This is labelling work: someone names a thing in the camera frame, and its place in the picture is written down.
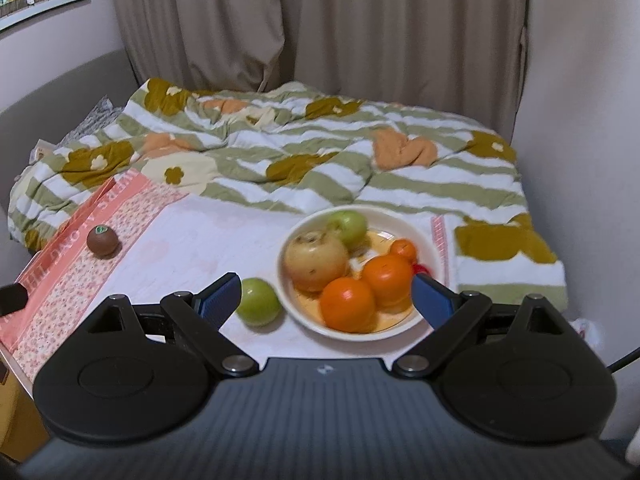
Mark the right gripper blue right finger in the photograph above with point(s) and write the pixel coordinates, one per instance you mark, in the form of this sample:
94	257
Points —
452	318

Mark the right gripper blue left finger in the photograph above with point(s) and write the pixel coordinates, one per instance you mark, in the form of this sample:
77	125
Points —
197	318

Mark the red cherry tomato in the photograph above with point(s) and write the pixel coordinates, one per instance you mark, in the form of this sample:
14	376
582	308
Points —
419	268

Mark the green apple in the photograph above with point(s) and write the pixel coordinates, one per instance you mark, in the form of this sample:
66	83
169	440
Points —
349	226
259	305

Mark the small mandarin orange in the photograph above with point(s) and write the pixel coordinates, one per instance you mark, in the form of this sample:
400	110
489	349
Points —
405	249

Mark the brown kiwi with sticker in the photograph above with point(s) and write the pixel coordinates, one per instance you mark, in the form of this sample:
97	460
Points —
102	241

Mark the large yellow-red apple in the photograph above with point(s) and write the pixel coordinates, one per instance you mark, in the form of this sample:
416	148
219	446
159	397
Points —
314	259

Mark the pink floral table cloth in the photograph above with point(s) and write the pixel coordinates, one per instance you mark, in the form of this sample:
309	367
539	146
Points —
170	241

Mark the cream bowl with cartoon print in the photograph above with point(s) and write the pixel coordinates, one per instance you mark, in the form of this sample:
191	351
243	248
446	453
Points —
428	234

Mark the white plastic bag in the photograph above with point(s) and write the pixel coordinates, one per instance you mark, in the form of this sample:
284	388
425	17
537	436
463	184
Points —
590	332

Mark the small box on sofa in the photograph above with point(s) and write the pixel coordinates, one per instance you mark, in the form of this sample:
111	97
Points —
41	149

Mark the grey sofa backrest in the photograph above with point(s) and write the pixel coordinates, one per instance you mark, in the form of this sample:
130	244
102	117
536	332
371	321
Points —
51	111

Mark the green striped floral blanket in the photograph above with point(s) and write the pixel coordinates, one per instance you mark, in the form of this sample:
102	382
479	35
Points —
295	149

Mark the grey patterned pillow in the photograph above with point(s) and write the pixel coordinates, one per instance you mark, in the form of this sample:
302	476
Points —
102	115

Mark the beige curtain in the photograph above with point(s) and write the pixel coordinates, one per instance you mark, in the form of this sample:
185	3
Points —
460	56

